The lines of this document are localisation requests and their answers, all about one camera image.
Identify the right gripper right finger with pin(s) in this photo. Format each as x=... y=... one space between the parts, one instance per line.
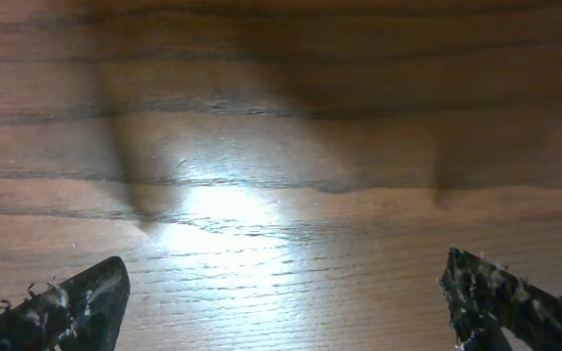
x=485 y=300

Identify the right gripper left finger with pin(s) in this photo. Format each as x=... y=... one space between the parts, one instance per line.
x=82 y=313

